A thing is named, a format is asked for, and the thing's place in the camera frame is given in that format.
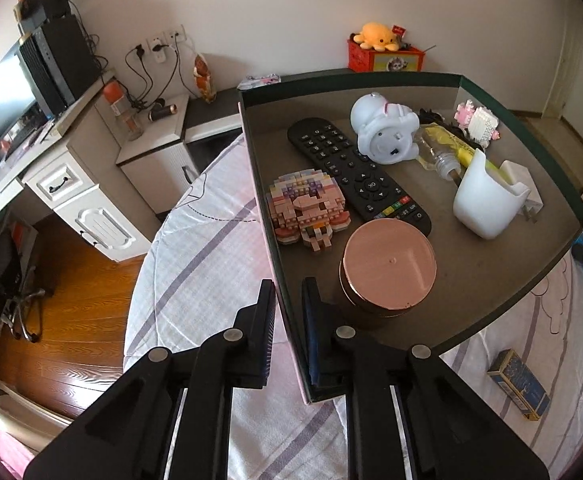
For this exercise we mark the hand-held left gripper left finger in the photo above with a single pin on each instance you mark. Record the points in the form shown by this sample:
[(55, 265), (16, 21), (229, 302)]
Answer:
[(267, 332)]

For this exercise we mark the orange plush octopus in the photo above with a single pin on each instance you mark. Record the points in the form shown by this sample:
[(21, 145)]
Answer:
[(376, 36)]

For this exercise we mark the patterned tissue packet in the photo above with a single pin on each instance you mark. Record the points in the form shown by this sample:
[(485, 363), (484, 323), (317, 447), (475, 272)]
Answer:
[(259, 81)]

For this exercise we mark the orange snack bag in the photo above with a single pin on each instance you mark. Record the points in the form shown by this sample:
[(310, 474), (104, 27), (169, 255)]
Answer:
[(204, 80)]

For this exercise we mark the pink white brick figure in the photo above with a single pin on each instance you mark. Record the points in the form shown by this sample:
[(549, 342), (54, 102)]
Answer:
[(481, 122)]

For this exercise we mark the white desk drawer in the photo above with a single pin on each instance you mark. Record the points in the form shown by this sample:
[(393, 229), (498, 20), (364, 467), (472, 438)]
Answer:
[(59, 185)]

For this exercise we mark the white wall outlet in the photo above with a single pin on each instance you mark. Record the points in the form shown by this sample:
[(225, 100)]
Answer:
[(176, 35), (155, 49)]

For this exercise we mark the black computer monitor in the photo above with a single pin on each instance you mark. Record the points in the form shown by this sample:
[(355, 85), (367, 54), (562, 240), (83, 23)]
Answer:
[(6, 95)]

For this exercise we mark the black-top white bench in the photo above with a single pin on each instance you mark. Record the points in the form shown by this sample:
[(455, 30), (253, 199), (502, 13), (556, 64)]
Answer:
[(211, 120)]

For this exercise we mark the black remote control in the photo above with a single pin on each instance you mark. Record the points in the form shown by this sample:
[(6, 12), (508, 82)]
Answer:
[(361, 180)]

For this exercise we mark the yellow highlighter pen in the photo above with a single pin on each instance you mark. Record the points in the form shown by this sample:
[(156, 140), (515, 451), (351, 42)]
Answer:
[(451, 140)]

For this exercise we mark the red storage box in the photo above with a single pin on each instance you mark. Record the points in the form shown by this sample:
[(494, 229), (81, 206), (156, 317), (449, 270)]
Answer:
[(401, 60)]

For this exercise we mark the copper round tin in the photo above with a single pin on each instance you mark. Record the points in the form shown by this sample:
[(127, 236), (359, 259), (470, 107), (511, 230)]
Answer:
[(389, 260)]

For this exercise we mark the small red tag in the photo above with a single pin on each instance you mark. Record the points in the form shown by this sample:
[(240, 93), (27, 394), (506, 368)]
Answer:
[(399, 29)]

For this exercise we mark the dark green cardboard box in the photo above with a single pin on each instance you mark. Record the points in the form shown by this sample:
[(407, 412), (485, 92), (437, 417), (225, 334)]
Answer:
[(471, 270)]

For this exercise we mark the white plastic cup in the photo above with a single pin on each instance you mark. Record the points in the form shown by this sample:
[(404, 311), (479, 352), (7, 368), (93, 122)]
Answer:
[(481, 205)]

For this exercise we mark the striped bed sheet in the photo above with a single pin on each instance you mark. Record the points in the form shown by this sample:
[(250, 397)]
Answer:
[(206, 280)]

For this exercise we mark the black copper cylinder device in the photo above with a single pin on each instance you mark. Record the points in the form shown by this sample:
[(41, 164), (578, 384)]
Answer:
[(164, 111)]

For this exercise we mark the white charger plug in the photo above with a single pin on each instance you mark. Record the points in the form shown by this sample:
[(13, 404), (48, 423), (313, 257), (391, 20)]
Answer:
[(519, 175)]

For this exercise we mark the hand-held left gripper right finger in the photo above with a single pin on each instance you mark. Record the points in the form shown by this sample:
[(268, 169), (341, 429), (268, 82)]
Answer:
[(311, 342)]

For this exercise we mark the clear small bottle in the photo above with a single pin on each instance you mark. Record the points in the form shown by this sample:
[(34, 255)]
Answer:
[(434, 159)]

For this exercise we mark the orange-lid clear bottle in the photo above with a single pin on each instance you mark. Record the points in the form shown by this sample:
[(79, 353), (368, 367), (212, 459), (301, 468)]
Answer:
[(124, 115)]

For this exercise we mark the blue gold card box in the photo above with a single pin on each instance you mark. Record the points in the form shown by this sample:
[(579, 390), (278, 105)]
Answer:
[(521, 385)]

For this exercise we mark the white computer desk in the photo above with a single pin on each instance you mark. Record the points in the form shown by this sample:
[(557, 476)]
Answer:
[(86, 160)]

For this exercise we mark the office chair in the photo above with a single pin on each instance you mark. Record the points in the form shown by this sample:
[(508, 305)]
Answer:
[(26, 320)]

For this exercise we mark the black computer tower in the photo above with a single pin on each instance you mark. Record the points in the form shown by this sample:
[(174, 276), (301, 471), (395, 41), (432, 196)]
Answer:
[(61, 60)]

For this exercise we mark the white astronaut figure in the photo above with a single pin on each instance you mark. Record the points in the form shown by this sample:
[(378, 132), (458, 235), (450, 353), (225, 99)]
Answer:
[(381, 135)]

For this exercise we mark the white side cabinet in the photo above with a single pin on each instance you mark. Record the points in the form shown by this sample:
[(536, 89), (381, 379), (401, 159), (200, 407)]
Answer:
[(156, 160)]

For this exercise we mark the brown pink brick figure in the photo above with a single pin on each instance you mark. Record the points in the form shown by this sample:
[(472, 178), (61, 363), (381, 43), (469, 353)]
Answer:
[(306, 210)]

